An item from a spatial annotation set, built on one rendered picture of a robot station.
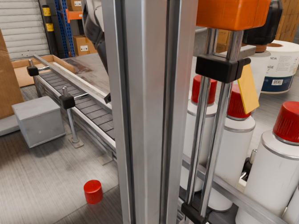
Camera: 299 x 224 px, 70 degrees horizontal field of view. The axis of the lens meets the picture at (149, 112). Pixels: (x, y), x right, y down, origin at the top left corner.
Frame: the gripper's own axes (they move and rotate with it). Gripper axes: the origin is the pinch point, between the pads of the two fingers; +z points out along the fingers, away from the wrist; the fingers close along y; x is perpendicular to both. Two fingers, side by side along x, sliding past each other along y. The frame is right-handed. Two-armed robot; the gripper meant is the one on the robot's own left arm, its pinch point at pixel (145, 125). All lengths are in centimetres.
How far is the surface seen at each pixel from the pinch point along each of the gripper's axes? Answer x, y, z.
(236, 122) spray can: -22.6, -1.6, 4.0
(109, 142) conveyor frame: 8.8, -5.5, 0.2
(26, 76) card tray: 70, -6, -45
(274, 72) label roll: -6, 51, 2
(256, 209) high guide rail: -21.9, -4.2, 14.3
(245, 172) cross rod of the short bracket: -14.2, 6.0, 14.8
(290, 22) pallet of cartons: 85, 369, -47
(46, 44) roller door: 350, 93, -207
